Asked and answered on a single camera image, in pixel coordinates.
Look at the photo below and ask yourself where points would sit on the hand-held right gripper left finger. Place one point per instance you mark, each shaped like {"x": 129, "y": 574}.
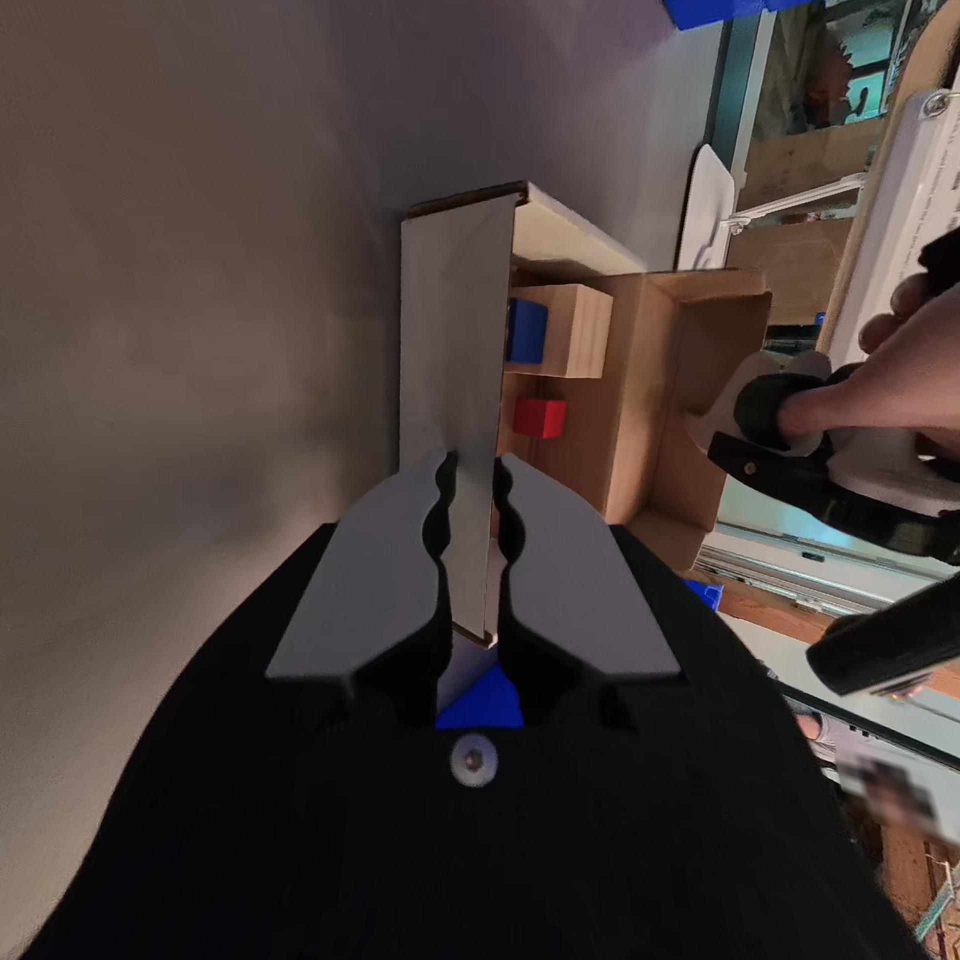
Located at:
{"x": 360, "y": 592}

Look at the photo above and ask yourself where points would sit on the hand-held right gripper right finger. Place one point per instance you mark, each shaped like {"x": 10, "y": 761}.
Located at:
{"x": 585, "y": 600}

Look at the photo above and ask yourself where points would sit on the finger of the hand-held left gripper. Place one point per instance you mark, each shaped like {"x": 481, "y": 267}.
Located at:
{"x": 720, "y": 405}

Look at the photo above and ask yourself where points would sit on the blue plastic bin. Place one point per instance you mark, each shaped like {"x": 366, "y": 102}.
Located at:
{"x": 712, "y": 11}
{"x": 480, "y": 705}

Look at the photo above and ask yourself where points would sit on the white cardboard box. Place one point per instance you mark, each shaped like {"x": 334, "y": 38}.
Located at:
{"x": 450, "y": 337}

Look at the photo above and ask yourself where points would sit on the person's left hand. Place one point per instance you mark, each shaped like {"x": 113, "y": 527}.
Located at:
{"x": 900, "y": 375}

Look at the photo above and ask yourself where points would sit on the large wooden cube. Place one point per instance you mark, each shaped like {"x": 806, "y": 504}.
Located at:
{"x": 577, "y": 330}

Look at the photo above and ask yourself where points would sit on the red cube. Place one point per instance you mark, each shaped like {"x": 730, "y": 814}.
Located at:
{"x": 540, "y": 418}

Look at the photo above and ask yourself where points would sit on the blue cube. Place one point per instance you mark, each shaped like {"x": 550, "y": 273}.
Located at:
{"x": 527, "y": 330}

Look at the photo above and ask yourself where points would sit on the wooden poster board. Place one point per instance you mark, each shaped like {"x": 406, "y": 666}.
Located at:
{"x": 919, "y": 60}

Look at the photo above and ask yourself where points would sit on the aluminium rail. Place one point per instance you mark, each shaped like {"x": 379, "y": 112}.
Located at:
{"x": 787, "y": 570}

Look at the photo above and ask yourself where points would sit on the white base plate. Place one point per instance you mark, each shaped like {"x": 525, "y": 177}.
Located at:
{"x": 709, "y": 202}

